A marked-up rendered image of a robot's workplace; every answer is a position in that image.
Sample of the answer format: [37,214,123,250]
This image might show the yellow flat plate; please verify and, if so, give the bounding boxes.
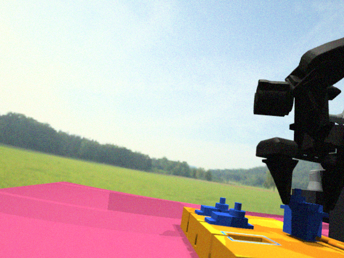
[181,197,344,258]

